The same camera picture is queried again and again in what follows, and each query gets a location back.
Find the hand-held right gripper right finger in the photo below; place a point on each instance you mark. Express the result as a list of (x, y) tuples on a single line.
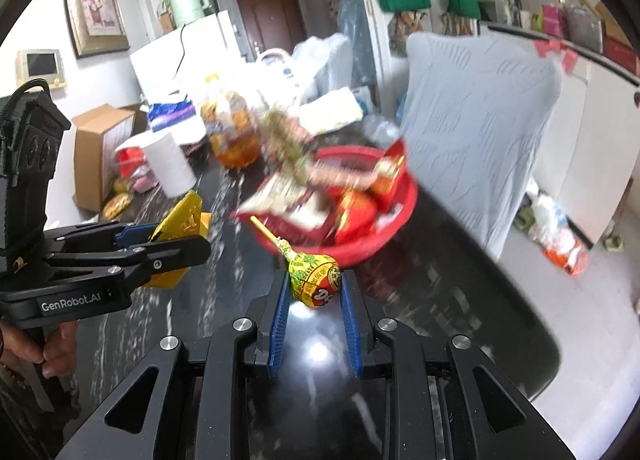
[(352, 325)]

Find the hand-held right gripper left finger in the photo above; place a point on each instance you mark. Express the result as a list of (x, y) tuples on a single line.
[(277, 325)]

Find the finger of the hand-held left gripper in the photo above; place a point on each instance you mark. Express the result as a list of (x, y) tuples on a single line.
[(160, 255), (100, 237)]

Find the yellow snack packet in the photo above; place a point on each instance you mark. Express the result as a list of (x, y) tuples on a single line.
[(182, 230)]

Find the yellow lollipop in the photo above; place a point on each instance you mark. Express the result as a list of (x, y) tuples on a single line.
[(312, 282)]

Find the red plastic basket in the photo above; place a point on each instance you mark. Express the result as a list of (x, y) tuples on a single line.
[(380, 240)]

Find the person's left hand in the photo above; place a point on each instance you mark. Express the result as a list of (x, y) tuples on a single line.
[(55, 347)]

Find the golden snack bag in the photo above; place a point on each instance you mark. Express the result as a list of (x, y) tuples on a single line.
[(117, 205)]

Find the large cardboard box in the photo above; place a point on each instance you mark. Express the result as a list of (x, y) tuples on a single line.
[(100, 154)]

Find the clear zip bag red contents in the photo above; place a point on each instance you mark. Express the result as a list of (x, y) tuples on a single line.
[(129, 157)]

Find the paper towel roll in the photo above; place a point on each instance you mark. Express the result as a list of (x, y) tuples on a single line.
[(167, 162)]

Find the blue tissue pack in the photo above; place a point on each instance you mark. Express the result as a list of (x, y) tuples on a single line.
[(172, 114)]

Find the iced tea bottle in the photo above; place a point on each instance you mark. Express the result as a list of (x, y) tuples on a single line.
[(230, 129)]

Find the framed picture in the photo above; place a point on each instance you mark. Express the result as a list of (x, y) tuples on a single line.
[(95, 12)]

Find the white fridge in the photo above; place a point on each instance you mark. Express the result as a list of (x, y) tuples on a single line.
[(185, 49)]

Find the yellow white packet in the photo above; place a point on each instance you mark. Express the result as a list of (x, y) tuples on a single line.
[(330, 112)]

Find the white kettle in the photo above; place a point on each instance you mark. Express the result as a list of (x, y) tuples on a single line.
[(275, 64)]

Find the orange plastic bag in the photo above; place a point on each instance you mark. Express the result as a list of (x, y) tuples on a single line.
[(565, 242)]

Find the grey quilted cushion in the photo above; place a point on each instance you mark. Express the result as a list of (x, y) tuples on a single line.
[(475, 129)]

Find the green thermos jug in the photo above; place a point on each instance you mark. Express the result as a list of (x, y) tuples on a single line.
[(187, 2)]

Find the white plastic bag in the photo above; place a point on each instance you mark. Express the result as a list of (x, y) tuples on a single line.
[(325, 59)]

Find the brown door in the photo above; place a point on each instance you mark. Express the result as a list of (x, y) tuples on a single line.
[(272, 19)]

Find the white counter cabinet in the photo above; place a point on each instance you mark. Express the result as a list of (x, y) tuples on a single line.
[(585, 149)]

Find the pink box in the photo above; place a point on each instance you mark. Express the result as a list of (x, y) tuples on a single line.
[(552, 19)]

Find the grey canister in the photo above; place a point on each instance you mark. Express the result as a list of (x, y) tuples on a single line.
[(582, 27)]

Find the red box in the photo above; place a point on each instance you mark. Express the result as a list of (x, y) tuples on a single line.
[(620, 49)]

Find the wall intercom panel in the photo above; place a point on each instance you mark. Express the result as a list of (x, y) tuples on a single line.
[(42, 64)]

